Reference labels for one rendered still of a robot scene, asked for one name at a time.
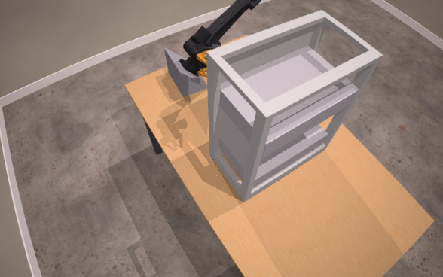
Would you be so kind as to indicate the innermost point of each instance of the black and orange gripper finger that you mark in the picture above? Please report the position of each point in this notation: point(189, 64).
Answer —
point(201, 57)
point(202, 72)

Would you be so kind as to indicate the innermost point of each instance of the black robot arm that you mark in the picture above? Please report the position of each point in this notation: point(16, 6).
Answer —
point(215, 31)

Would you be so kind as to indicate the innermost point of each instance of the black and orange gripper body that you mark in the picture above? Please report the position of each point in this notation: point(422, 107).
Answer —
point(193, 54)

